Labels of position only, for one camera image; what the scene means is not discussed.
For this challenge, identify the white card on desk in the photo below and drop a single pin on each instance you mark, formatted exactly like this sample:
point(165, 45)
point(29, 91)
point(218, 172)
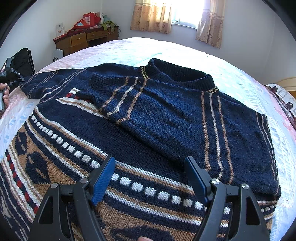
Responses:
point(60, 30)

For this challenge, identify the window with frame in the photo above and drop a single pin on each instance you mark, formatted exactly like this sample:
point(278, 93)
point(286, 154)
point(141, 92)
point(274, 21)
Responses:
point(187, 13)

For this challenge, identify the person's right hand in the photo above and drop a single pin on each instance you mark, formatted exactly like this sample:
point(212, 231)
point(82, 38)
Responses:
point(144, 239)

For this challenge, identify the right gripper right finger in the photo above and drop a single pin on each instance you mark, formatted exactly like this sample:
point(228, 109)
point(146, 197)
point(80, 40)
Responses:
point(246, 220)

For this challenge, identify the left yellow curtain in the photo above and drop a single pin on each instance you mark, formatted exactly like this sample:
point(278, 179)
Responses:
point(152, 16)

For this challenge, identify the right yellow curtain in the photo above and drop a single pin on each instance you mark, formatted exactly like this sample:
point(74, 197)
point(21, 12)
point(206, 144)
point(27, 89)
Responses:
point(210, 26)

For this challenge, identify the navy patterned knit sweater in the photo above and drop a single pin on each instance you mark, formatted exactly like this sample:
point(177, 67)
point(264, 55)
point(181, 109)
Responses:
point(149, 118)

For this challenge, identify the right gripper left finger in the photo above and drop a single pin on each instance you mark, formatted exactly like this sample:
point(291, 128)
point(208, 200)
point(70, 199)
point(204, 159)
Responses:
point(52, 220)

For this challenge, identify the patterned pillow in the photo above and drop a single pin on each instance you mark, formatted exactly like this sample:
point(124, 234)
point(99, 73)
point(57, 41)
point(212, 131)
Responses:
point(285, 100)

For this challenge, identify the black bag on chair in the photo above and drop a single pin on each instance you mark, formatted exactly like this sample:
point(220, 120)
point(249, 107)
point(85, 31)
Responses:
point(22, 62)

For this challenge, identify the yellow curtain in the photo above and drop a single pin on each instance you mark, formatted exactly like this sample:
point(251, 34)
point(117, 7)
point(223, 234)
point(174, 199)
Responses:
point(152, 16)
point(210, 26)

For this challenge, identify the person's left hand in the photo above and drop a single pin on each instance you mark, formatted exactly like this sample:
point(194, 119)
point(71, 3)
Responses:
point(5, 91)

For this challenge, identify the green item on desk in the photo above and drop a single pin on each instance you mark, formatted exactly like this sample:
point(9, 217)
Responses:
point(109, 26)

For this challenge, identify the red gift bag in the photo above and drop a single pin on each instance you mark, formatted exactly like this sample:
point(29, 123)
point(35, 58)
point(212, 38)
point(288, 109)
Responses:
point(88, 20)

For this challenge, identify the cream wooden headboard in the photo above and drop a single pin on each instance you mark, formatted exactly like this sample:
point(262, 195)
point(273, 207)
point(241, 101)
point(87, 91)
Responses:
point(289, 84)

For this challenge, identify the white paper bag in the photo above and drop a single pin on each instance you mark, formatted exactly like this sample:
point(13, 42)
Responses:
point(57, 54)

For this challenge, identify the brown wooden desk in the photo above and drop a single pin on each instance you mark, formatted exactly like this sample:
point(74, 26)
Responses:
point(82, 39)

